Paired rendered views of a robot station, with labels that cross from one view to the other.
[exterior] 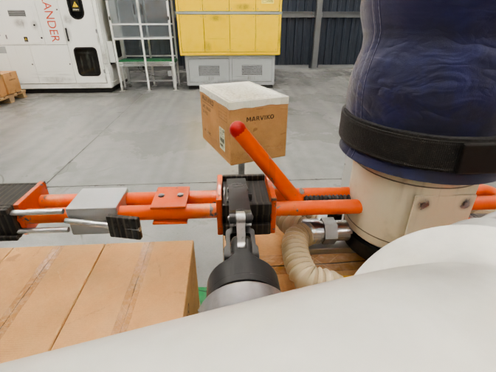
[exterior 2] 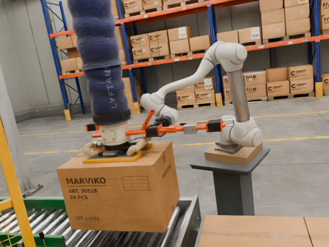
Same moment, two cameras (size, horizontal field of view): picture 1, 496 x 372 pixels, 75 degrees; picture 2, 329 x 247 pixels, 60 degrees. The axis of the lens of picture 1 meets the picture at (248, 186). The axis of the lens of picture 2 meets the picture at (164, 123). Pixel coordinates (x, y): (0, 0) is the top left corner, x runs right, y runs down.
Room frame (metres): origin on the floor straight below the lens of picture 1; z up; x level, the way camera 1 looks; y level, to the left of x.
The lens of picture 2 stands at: (1.88, 0.66, 1.59)
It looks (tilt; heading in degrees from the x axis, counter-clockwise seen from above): 12 degrees down; 202
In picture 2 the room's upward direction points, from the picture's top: 9 degrees counter-clockwise
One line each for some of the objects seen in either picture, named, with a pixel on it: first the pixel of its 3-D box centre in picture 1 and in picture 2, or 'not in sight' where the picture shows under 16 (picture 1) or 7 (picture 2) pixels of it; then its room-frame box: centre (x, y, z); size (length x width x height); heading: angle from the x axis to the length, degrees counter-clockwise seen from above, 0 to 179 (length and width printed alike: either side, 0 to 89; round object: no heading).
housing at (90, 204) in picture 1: (101, 209); (190, 128); (0.41, 0.22, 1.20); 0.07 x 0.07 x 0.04; 4
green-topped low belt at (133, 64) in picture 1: (150, 73); not in sight; (7.75, 2.25, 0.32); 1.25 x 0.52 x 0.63; 94
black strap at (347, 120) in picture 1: (424, 127); (111, 114); (0.43, -0.25, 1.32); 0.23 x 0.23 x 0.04
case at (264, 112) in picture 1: (240, 119); not in sight; (2.23, 0.05, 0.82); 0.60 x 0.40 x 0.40; 24
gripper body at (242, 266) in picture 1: (242, 276); (163, 123); (0.26, 0.01, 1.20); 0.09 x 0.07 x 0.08; 4
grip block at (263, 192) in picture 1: (245, 202); (153, 130); (0.42, 0.00, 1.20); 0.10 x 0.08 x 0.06; 4
